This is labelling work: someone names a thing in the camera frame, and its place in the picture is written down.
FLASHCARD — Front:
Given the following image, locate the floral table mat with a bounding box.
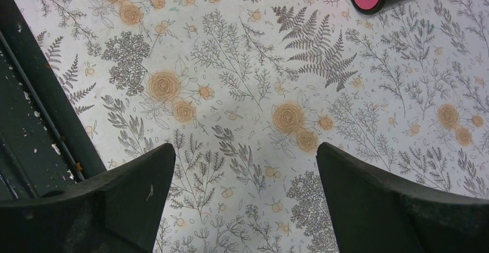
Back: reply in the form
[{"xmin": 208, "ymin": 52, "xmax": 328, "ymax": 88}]
[{"xmin": 14, "ymin": 0, "xmax": 488, "ymax": 252}]

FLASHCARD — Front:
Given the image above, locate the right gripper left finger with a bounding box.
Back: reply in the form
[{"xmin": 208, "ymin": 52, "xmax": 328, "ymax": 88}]
[{"xmin": 1, "ymin": 144, "xmax": 176, "ymax": 252}]

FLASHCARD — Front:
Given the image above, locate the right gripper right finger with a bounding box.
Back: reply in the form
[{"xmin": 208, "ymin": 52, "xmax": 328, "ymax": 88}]
[{"xmin": 317, "ymin": 142, "xmax": 488, "ymax": 252}]

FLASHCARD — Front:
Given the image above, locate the black mounting rail base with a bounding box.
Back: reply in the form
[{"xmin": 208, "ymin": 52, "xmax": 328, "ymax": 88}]
[{"xmin": 1, "ymin": 0, "xmax": 106, "ymax": 201}]

